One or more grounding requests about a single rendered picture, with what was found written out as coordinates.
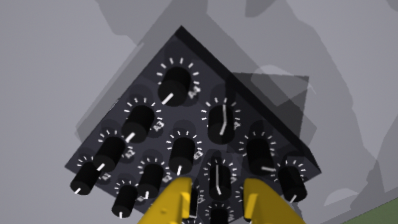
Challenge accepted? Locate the dark grey panel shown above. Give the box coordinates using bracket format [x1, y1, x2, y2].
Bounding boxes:
[64, 25, 322, 224]

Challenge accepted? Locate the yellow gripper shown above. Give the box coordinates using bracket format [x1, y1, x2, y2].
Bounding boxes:
[137, 177, 306, 224]

